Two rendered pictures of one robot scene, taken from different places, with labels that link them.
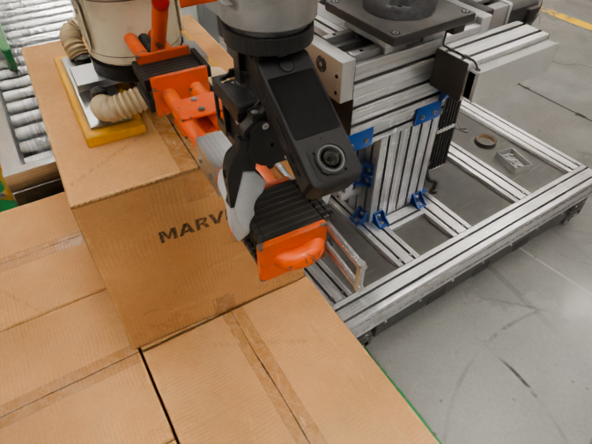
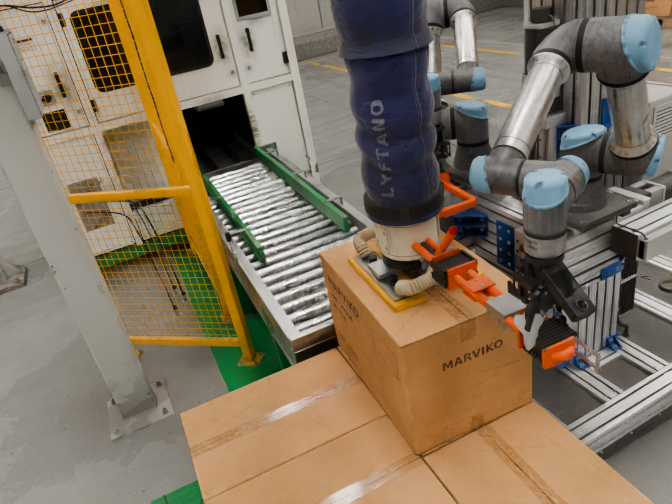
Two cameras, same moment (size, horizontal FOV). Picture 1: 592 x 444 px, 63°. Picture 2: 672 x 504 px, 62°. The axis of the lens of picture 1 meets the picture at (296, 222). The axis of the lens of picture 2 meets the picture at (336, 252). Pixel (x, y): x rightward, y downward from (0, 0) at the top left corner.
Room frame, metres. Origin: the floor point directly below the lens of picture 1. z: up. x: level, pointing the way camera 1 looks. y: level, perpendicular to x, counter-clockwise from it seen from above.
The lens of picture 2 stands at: (-0.57, 0.22, 1.84)
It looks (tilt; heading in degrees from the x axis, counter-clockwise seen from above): 29 degrees down; 12
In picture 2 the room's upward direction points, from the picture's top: 11 degrees counter-clockwise
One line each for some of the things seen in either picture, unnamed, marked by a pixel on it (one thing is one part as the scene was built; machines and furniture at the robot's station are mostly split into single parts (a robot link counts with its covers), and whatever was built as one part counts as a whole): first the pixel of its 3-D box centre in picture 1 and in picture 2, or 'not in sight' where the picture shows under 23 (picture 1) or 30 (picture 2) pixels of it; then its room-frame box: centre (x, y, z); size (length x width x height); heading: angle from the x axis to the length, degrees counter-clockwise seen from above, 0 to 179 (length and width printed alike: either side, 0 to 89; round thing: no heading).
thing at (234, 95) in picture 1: (267, 86); (541, 275); (0.38, 0.03, 1.22); 0.09 x 0.08 x 0.12; 28
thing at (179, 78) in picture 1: (173, 79); (454, 268); (0.67, 0.18, 1.07); 0.10 x 0.08 x 0.06; 118
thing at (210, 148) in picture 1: (230, 159); (506, 311); (0.48, 0.08, 1.07); 0.07 x 0.07 x 0.04; 28
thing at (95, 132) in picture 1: (93, 85); (383, 273); (0.84, 0.38, 0.97); 0.34 x 0.10 x 0.05; 28
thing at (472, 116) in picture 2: not in sight; (469, 120); (1.46, 0.06, 1.20); 0.13 x 0.12 x 0.14; 87
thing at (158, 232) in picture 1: (165, 164); (419, 322); (0.89, 0.30, 0.74); 0.60 x 0.40 x 0.40; 28
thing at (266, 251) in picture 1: (275, 226); (545, 342); (0.36, 0.02, 1.07); 0.08 x 0.07 x 0.05; 28
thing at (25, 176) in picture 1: (132, 144); (373, 310); (1.20, 0.49, 0.58); 0.70 x 0.03 x 0.06; 121
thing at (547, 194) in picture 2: not in sight; (545, 202); (0.38, 0.02, 1.37); 0.09 x 0.08 x 0.11; 149
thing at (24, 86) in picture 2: not in sight; (20, 74); (1.37, 1.65, 1.62); 0.20 x 0.05 x 0.30; 31
